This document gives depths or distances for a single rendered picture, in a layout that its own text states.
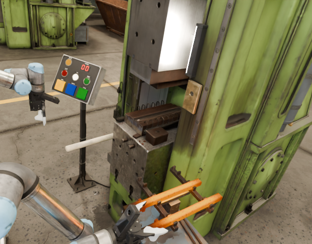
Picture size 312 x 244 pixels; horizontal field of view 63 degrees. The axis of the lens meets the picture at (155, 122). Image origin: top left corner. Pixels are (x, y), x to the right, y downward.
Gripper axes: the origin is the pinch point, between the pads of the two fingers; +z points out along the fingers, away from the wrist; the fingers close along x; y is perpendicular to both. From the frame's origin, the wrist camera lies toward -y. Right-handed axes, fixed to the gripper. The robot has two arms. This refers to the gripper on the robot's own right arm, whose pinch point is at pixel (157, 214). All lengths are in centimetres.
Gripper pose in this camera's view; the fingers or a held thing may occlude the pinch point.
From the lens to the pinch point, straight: 104.0
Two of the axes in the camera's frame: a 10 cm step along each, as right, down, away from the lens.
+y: -1.6, 8.5, 5.0
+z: 8.2, -1.7, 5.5
